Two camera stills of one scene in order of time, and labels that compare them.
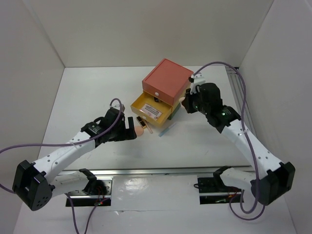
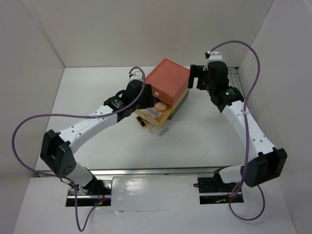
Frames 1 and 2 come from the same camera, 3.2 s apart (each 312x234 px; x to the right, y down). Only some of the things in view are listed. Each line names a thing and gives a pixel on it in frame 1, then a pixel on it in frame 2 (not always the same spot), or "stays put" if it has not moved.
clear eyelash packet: x=150 y=111 stays put
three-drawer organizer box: x=165 y=87 stays put
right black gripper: x=187 y=102 -> x=196 y=71
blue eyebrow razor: x=165 y=129 stays put
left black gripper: x=127 y=134 -> x=148 y=101
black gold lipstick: x=141 y=122 stays put
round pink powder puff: x=139 y=130 -> x=161 y=106
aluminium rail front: x=75 y=171 stays put
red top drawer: x=168 y=81 stays put
